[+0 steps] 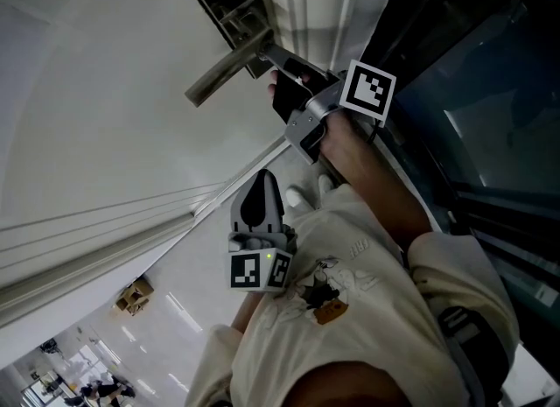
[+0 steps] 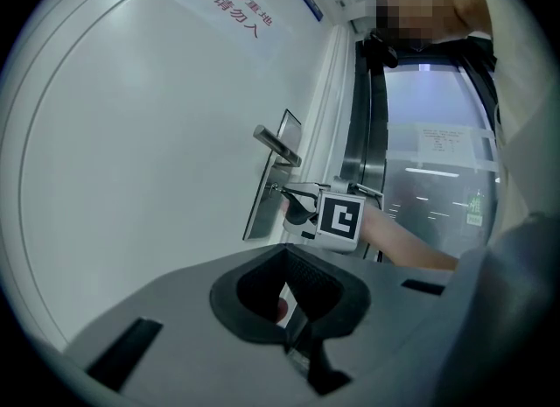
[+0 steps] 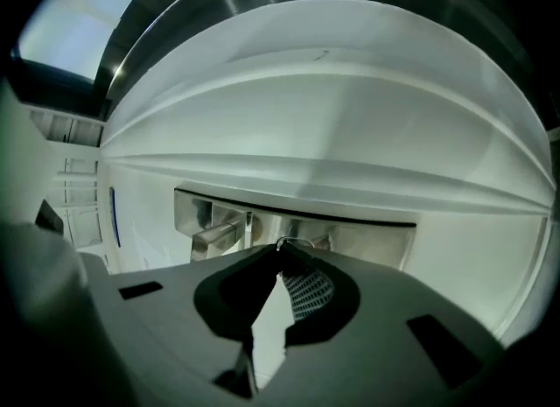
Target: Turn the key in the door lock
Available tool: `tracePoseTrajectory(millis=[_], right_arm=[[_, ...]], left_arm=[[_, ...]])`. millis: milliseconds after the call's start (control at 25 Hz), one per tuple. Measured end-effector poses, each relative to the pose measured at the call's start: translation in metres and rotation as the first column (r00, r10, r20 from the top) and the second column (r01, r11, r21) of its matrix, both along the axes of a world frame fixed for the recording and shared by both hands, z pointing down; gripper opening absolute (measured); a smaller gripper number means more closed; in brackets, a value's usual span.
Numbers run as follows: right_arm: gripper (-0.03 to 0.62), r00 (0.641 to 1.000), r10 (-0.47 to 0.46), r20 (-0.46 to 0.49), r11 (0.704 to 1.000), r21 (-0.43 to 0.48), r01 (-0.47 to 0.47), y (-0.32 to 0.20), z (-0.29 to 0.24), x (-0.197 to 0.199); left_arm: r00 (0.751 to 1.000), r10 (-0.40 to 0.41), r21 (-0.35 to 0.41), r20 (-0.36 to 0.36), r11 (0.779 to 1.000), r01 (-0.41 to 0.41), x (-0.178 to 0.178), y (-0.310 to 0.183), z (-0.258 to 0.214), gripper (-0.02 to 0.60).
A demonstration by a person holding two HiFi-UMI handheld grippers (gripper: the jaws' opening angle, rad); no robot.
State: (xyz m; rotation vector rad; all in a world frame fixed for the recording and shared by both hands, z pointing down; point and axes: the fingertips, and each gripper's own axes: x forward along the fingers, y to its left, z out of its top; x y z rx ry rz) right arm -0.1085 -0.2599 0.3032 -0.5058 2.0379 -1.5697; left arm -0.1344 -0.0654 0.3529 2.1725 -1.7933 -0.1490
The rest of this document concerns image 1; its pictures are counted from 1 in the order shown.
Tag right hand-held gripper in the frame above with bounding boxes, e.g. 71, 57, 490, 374
257, 43, 397, 166

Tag person's white left shoe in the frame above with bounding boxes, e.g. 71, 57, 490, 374
285, 183, 317, 212

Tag person's right forearm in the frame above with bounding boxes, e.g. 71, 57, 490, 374
320, 109, 433, 252

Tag metal lever door handle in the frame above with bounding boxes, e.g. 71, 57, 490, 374
183, 39, 277, 109

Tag cream printed T-shirt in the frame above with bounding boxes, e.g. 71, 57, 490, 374
185, 181, 522, 407

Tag grey shoulder strap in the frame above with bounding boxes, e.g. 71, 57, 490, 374
436, 305, 512, 407

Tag person's left forearm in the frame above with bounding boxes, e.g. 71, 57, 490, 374
229, 291, 264, 337

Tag row of office desks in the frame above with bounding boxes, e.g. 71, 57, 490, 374
19, 337, 132, 407

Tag white door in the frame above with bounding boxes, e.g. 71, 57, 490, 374
0, 0, 291, 292

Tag brown cardboard box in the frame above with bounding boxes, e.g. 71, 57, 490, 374
115, 277, 156, 317

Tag dark glass partition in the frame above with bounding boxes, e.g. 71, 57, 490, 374
361, 0, 560, 407

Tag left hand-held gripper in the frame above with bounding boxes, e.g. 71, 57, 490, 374
227, 168, 299, 296

